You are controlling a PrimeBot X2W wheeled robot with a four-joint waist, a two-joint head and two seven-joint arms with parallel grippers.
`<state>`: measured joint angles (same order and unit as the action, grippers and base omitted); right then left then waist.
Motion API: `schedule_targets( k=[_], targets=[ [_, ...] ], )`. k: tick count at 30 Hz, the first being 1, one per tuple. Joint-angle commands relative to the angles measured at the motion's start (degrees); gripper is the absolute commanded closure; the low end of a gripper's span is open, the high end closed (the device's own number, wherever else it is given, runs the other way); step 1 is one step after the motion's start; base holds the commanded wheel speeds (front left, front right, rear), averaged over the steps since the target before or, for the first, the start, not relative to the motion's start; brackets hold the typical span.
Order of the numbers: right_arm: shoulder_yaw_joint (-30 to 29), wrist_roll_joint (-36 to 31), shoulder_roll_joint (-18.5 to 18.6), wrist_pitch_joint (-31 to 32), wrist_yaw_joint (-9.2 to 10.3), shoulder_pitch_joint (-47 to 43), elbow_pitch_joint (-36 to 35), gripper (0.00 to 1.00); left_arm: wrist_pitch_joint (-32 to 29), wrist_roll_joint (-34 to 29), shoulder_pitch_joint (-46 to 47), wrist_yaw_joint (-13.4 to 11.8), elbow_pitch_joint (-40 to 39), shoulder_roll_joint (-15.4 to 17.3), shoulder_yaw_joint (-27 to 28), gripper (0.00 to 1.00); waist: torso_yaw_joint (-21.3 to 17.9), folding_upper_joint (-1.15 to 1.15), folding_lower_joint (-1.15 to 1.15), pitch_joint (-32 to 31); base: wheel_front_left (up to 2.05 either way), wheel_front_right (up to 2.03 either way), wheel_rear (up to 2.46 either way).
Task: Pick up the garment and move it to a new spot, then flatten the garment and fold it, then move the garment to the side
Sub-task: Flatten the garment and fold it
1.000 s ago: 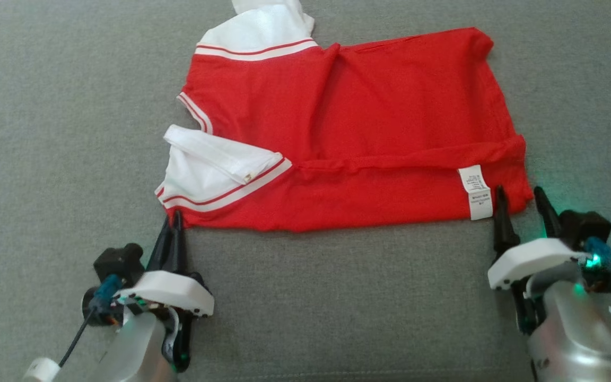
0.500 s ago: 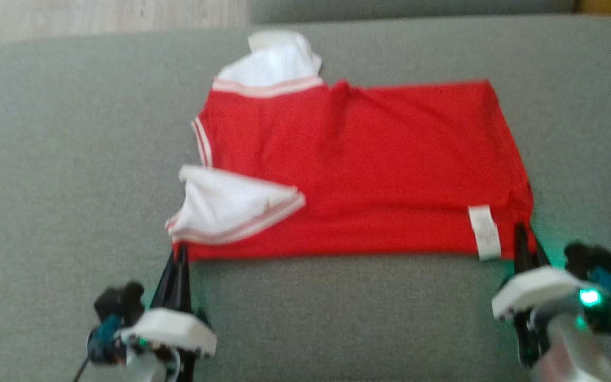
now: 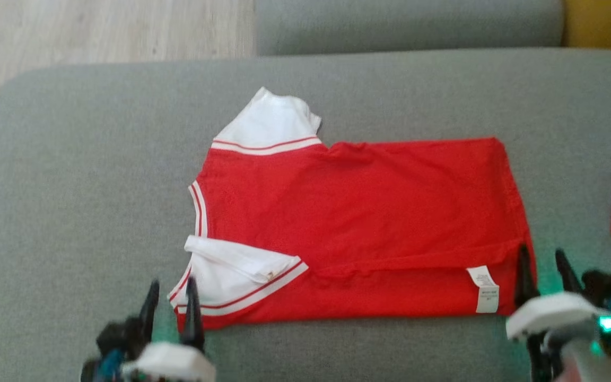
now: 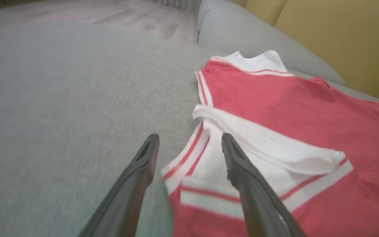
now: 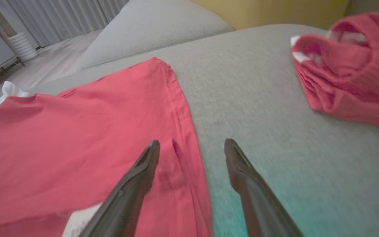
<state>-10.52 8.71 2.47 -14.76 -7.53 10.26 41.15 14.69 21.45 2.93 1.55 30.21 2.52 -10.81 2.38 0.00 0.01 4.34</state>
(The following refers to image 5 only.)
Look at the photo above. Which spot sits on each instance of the yellow sofa back cushion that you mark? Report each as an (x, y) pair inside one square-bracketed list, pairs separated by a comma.
[(268, 11)]

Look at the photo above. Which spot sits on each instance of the red jersey with large number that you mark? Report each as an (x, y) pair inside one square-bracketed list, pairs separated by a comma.
[(77, 138)]

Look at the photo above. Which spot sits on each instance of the white ribbed cylinder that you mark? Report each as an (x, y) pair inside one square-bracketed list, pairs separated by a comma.
[(23, 46)]

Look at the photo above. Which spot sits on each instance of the grey pleated curtain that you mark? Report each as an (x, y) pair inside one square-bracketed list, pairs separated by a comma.
[(61, 16)]

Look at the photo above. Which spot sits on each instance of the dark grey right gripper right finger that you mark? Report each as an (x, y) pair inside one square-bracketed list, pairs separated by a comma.
[(258, 204)]

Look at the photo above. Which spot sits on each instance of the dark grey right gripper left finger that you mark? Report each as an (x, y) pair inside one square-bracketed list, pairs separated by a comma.
[(127, 197)]

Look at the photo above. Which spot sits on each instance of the red white-striped Bulls garment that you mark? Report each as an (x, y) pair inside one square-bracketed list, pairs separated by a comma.
[(350, 82)]

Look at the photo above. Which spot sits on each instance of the grey rounded sofa seat cushion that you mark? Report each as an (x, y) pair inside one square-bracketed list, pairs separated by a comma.
[(156, 29)]

